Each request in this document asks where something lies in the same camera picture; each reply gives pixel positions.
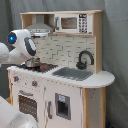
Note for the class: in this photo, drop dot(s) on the grey toy sink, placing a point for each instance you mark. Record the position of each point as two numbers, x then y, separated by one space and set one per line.
73 74

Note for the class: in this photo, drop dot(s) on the right red stove knob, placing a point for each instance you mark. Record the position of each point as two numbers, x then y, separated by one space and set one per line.
34 83

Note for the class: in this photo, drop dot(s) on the red stove knob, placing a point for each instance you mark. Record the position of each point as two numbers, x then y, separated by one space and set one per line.
16 78
34 83

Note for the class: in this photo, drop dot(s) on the white cabinet door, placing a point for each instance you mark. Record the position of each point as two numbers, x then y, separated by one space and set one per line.
63 106

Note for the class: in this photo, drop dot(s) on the grey range hood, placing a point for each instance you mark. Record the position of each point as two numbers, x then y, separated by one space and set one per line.
39 26

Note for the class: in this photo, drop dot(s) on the silver metal pot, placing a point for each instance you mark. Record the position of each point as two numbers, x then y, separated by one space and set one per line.
33 62

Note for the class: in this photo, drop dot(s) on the black toy stovetop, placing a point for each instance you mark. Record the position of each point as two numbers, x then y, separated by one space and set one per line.
43 67

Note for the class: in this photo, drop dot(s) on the left red stove knob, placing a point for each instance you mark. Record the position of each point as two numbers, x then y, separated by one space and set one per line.
16 78

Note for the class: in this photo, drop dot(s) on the wooden toy kitchen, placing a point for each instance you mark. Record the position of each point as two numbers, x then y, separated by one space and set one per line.
62 49

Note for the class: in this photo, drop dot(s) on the black toy faucet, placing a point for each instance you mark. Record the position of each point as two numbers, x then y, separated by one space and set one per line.
82 63

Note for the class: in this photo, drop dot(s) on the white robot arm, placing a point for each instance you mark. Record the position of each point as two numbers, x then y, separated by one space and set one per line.
24 49

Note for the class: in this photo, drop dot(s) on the white oven door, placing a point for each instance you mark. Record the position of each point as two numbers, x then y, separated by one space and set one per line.
29 102

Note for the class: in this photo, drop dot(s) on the white toy microwave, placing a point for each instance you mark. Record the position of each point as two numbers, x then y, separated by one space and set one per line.
73 23

